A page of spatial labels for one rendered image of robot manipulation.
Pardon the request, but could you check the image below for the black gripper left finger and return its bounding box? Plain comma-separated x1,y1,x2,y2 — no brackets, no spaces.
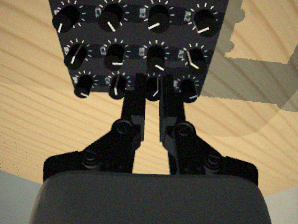
43,73,146,183

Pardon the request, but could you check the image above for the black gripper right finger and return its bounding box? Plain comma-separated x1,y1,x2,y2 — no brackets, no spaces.
159,74,258,186

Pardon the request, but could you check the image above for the black knob box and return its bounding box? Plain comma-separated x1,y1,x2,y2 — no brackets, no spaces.
48,0,229,103

